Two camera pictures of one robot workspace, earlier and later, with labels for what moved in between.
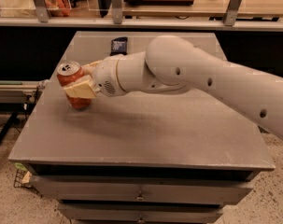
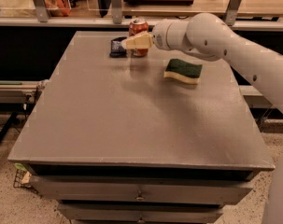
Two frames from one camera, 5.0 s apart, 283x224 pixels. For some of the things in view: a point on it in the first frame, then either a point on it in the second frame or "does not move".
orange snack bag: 55,3 does not move
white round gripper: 106,75 → 160,35
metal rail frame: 17,91 does not move
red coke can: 67,72 → 136,26
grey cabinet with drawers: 148,158 does not move
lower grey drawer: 141,211 does not move
